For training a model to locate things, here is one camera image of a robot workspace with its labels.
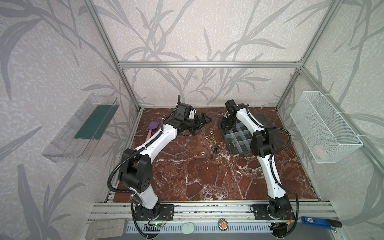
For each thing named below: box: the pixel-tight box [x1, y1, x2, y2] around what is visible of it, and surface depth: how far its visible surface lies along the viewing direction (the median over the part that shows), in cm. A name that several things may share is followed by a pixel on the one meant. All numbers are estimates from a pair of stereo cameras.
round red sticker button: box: [217, 218, 229, 232], surface depth 72 cm
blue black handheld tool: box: [300, 216, 343, 230], surface depth 71 cm
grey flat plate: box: [85, 218, 127, 240], surface depth 68 cm
